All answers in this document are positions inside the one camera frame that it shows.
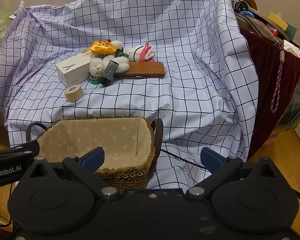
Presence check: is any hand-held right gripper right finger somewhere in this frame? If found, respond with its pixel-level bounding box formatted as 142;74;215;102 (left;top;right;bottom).
186;147;284;200

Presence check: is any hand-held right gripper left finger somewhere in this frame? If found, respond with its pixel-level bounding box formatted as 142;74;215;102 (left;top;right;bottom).
20;147;120;200

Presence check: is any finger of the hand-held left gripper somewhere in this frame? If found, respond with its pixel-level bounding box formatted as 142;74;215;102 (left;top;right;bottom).
15;140;40;158

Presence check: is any woven basket with fabric lining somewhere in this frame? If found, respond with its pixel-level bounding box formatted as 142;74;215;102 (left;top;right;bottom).
26;116;164;193

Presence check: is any beige tape roll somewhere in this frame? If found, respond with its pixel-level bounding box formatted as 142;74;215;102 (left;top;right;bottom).
64;86;84;103

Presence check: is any dark grey case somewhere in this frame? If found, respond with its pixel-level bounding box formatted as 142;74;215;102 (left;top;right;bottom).
100;60;120;86

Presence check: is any white teddy bear plush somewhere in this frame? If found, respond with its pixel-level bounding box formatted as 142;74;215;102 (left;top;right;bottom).
89;56;130;78

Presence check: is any yellow embroidered pouch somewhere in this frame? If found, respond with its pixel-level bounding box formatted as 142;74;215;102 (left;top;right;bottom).
81;39;117;57

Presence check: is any white and pink handkerchief bundle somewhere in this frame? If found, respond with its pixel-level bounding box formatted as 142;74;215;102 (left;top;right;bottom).
124;42;157;63

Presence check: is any white plush toy green outfit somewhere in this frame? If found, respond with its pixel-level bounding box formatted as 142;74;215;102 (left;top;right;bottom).
109;39;127;57

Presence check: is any white phone box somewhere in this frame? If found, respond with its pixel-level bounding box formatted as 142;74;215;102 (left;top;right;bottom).
55;55;93;87

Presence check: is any dark red velvet cloth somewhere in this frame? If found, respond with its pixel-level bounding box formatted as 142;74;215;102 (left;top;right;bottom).
240;27;300;159

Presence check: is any brown leather wallet case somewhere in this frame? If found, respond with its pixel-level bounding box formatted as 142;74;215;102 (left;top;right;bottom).
114;62;165;80

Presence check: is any clear plastic bag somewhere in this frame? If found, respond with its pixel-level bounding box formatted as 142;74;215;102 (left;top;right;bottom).
280;75;300;130

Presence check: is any white checked bed sheet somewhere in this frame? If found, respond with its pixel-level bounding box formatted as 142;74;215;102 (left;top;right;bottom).
0;0;259;189

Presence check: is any white tissue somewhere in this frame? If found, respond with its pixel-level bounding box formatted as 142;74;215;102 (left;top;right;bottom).
282;40;300;57

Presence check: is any green box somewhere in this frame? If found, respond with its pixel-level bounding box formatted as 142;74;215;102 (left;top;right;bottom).
285;25;299;42

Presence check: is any yellow box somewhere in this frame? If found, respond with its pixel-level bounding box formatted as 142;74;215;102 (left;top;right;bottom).
267;12;288;30

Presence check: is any black and white striped cloth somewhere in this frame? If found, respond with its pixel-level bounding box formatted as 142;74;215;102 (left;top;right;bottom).
231;0;250;12

